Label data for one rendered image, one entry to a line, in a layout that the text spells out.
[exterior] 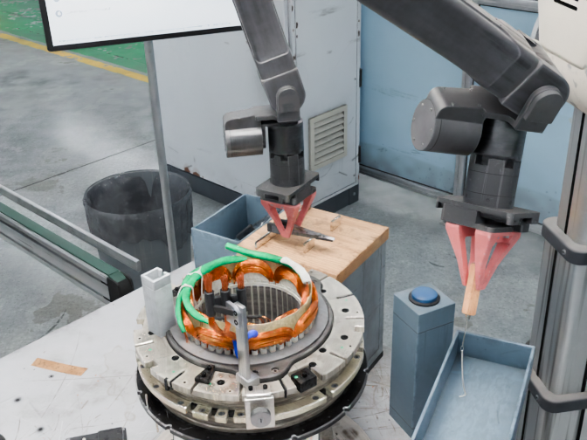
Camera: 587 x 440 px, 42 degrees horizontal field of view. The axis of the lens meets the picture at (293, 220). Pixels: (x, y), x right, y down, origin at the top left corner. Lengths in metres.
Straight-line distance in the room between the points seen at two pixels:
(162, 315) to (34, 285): 2.40
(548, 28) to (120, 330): 1.03
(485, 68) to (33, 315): 2.63
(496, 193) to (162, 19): 1.28
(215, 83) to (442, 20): 2.91
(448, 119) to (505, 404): 0.41
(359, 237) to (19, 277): 2.37
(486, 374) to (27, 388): 0.86
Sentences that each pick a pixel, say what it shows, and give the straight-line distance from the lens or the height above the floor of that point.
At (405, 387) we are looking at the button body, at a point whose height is 0.87.
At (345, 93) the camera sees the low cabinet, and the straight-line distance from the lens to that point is 3.56.
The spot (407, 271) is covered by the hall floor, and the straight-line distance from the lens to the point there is 3.28.
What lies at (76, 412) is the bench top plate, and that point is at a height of 0.78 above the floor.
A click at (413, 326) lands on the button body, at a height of 1.00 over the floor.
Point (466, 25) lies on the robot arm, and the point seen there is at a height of 1.53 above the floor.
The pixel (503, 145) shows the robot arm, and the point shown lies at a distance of 0.87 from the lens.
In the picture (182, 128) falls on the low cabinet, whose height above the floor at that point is 0.35.
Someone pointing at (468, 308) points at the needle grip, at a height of 1.20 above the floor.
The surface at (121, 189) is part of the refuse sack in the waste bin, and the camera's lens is 2.94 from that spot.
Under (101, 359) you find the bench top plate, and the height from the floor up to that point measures 0.78.
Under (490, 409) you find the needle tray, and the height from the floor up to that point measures 1.03.
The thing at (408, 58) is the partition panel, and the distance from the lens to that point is 3.59.
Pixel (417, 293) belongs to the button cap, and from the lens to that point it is 1.22.
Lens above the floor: 1.71
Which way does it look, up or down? 28 degrees down
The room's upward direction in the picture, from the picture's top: 2 degrees counter-clockwise
